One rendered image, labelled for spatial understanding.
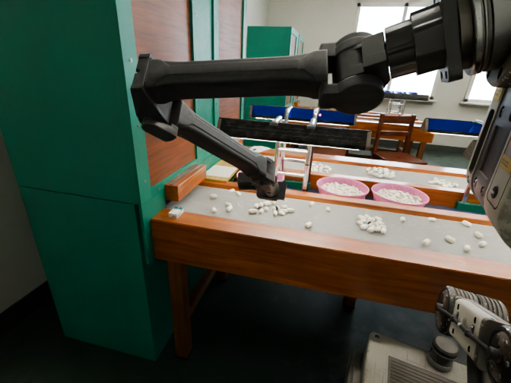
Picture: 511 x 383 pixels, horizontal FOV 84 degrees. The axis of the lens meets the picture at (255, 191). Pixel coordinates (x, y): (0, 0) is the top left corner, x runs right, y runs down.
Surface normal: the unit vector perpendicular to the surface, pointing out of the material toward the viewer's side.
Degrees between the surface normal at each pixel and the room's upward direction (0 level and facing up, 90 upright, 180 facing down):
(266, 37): 90
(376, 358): 2
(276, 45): 90
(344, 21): 90
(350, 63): 55
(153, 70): 47
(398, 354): 0
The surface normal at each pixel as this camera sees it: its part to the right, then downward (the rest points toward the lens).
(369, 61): -0.50, -0.33
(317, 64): -0.13, -0.34
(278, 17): -0.26, 0.37
